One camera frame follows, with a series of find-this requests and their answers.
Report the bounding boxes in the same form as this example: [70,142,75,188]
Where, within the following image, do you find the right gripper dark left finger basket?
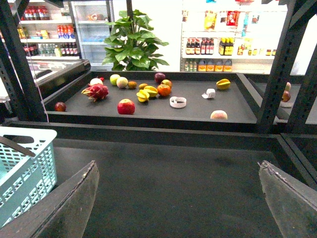
[0,136,36,157]

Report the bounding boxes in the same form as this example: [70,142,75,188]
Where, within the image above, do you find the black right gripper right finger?
[259,160,317,238]

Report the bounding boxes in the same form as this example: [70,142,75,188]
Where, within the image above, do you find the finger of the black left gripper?
[0,161,100,238]

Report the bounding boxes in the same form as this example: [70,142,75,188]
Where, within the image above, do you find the light blue plastic basket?
[0,126,57,226]

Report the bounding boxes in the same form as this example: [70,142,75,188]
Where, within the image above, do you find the red yellow mango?
[161,79,172,88]

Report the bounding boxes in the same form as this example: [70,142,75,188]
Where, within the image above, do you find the small dark red plum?
[54,102,67,112]

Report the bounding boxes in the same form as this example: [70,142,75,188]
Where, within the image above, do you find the pink dragon fruit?
[81,83,108,102]

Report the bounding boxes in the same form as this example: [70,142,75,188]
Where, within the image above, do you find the red apple side tray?
[281,90,291,102]

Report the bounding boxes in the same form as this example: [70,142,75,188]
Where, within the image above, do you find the white round fruit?
[89,78,103,86]

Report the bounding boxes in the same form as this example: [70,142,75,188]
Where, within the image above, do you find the pale peach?
[210,110,228,119]

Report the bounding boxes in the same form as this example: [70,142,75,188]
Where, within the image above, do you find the red apple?
[117,99,135,115]

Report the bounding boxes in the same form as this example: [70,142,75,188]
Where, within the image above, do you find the green apple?
[109,74,120,86]

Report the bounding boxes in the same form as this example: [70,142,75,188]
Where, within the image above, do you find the black display tray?
[45,72,260,132]

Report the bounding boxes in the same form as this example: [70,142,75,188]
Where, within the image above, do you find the pale round melon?
[116,77,128,89]

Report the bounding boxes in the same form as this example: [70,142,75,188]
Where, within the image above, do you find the brown kiwi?
[127,81,137,89]

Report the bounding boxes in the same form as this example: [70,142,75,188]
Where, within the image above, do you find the yellow starfruit right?
[216,79,231,90]

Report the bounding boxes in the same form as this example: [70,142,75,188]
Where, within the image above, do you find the yellow starfruit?
[144,85,158,98]
[136,89,150,103]
[216,79,231,90]

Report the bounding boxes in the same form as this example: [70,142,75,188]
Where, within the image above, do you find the yellow starfruit front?
[136,89,150,103]

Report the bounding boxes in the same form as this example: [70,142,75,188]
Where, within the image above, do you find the small olive kiwi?
[139,83,147,90]

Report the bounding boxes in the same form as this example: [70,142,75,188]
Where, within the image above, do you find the yellow starfruit middle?
[144,85,158,98]

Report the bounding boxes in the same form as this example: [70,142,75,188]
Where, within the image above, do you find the glass door refrigerator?
[70,0,114,71]

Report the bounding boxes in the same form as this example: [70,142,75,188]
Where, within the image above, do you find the orange persimmon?
[157,84,171,97]

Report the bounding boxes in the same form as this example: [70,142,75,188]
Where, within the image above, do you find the green potted plant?
[102,9,169,71]

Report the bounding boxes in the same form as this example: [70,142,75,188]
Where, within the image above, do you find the dark purple passion fruit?
[154,72,166,84]

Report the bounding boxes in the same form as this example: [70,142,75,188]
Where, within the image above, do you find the white tape ring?
[169,96,187,109]

